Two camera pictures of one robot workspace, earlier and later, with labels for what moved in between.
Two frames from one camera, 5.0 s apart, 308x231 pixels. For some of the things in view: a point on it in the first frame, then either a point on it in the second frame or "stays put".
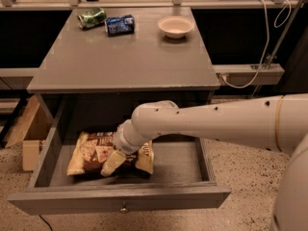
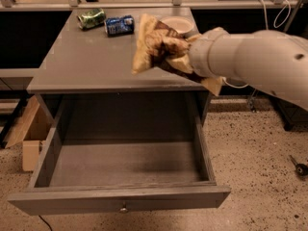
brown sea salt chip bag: [91, 150] to [157, 43]
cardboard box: [33, 130] stays put
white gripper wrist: [124, 143] to [199, 56]
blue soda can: [119, 25] stays put
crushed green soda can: [91, 17] stays put
